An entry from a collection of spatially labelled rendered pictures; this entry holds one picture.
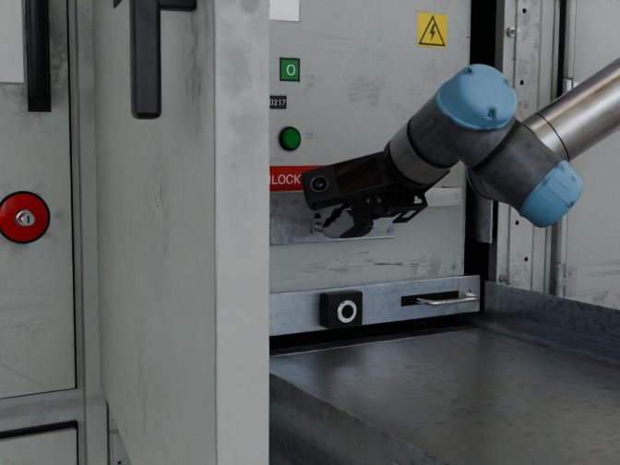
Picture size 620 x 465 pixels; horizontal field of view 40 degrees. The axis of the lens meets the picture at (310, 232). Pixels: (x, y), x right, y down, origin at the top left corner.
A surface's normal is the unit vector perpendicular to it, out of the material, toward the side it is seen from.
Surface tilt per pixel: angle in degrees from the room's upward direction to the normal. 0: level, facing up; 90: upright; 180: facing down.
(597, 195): 90
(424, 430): 0
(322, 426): 90
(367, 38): 90
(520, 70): 90
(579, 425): 0
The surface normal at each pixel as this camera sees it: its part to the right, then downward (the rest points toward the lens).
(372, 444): -0.87, 0.05
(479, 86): 0.43, -0.41
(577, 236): 0.50, 0.10
